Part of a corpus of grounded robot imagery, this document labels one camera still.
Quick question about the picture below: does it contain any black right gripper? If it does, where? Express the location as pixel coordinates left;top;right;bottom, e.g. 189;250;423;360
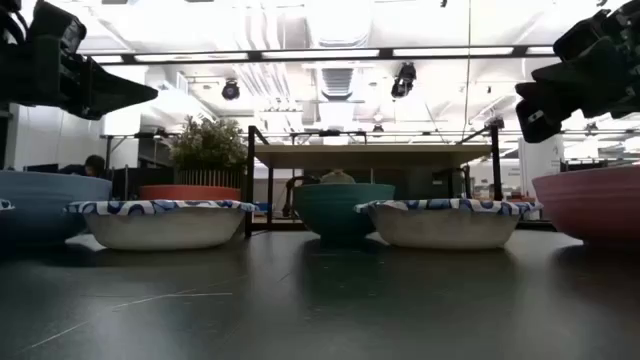
514;28;640;145

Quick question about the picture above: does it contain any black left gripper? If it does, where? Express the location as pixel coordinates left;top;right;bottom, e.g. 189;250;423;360
0;33;160;122

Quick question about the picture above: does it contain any blue plastic bowl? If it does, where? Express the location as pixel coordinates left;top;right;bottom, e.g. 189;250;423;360
0;170;113;242

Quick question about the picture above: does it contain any orange plastic bowl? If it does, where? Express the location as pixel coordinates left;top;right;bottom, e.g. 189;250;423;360
138;184;243;203

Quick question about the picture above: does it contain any blue patterned paper bowl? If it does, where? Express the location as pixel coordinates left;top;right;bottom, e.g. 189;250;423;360
63;199;259;252
353;197;545;251

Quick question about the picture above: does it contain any teal plastic bowl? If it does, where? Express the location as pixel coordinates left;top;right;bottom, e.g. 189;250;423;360
292;182;397;246

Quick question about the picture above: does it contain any person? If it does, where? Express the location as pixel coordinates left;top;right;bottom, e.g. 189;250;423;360
58;154;109;179
319;168;357;185

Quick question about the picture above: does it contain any pink plastic bowl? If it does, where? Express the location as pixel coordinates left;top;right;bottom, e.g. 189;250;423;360
531;164;640;247

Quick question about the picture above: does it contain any green plant in slatted pot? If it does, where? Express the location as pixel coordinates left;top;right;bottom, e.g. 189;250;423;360
169;116;249;191

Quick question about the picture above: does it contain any black ceiling spotlight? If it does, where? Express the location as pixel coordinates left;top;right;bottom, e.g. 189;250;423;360
221;78;242;102
390;61;418;100

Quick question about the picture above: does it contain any black office chair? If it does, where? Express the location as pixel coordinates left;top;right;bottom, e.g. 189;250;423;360
281;174;321;219

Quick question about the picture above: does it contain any black table mat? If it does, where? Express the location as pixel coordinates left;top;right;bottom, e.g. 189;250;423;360
0;229;640;360

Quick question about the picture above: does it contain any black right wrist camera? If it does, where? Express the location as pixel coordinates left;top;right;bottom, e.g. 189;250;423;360
552;8;612;62

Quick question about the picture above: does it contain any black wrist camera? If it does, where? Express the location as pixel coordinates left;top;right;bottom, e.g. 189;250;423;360
552;8;612;62
27;0;88;55

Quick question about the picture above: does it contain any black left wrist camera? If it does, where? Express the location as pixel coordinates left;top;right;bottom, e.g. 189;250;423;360
27;0;88;55

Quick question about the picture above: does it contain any wooden shelf with black frame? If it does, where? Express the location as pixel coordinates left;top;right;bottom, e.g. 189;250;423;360
243;124;504;239

